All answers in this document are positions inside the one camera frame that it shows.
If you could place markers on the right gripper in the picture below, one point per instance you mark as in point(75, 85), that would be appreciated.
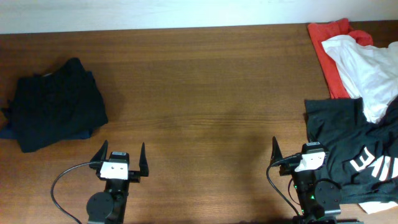
point(288, 167)

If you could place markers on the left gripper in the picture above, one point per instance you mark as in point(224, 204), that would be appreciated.
point(133, 175)

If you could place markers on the dark green t-shirt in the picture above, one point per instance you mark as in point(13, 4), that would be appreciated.
point(362, 156)

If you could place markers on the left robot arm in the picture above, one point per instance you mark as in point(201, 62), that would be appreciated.
point(109, 206)

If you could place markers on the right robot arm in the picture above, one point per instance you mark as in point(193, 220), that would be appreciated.
point(319, 199)

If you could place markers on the folded black clothes stack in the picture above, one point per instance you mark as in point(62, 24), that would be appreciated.
point(48, 108)

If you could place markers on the blue folded garment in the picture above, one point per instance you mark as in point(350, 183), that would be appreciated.
point(8, 133)

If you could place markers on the white t-shirt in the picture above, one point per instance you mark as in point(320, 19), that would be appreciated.
point(366, 72)

